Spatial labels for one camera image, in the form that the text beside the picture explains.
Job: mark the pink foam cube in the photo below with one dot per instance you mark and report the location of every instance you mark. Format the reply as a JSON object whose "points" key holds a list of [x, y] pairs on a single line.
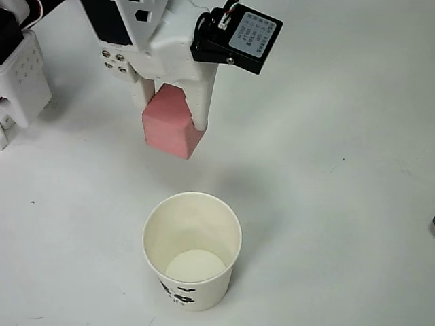
{"points": [[166, 124]]}

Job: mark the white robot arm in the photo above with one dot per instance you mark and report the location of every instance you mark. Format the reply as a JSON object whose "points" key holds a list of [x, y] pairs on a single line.
{"points": [[27, 74]]}

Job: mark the white paper cup, black print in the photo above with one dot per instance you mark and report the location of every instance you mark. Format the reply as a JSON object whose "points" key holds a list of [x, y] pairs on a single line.
{"points": [[190, 237]]}

